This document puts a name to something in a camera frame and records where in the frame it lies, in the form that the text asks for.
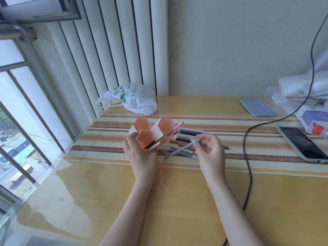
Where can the blue-grey container lid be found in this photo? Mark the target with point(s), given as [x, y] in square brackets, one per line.
[257, 107]

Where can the person's right forearm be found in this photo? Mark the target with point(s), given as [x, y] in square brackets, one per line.
[235, 217]

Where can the striped table mat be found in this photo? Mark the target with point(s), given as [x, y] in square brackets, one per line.
[256, 140]

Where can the smartphone in pale case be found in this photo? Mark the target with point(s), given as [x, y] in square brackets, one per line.
[302, 144]

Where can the window security bars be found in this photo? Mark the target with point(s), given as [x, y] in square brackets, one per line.
[23, 120]

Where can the pink cosmetic pencil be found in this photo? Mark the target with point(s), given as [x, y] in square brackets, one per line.
[178, 125]

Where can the person's right hand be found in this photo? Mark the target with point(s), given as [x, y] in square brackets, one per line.
[212, 161]

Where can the clear plastic bag of items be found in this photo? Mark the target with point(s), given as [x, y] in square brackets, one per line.
[297, 89]

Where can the person's left hand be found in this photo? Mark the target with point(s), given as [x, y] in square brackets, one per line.
[142, 161]

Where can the grey cosmetic pencil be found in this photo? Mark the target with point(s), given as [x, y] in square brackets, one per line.
[179, 150]

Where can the pink hexagonal pen holder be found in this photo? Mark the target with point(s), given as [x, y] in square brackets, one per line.
[151, 131]

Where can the pile of cosmetic pens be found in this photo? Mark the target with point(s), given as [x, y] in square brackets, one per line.
[188, 135]

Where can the metal window frame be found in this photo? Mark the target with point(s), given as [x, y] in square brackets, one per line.
[33, 12]

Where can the white plastic bag green print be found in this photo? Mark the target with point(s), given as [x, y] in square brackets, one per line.
[133, 98]

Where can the beige and black cosmetic pencil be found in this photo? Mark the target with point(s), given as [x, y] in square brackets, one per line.
[156, 141]

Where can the person's right thumb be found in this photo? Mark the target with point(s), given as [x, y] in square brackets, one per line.
[200, 148]

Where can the small red-capped bottle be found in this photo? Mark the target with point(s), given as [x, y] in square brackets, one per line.
[319, 130]

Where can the person's left thumb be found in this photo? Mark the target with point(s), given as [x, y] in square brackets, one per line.
[154, 157]

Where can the white and purple box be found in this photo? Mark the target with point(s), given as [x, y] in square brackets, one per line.
[311, 116]

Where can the person's left forearm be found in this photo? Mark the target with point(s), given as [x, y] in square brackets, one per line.
[125, 215]

